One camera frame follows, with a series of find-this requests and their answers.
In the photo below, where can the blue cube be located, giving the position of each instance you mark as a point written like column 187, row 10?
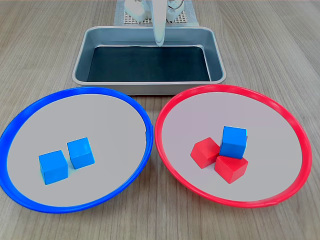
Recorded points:
column 80, row 153
column 232, row 146
column 53, row 168

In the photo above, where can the pale perforated plate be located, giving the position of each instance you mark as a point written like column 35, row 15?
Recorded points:
column 180, row 20

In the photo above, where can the steel tray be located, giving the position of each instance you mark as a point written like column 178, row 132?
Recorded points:
column 150, row 87

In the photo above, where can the blue-rimmed white plate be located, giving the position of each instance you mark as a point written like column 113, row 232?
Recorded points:
column 100, row 120

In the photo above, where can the red cube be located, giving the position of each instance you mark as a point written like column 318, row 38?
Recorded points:
column 231, row 171
column 203, row 152

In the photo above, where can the red-rimmed white plate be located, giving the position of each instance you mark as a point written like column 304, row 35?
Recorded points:
column 270, row 140

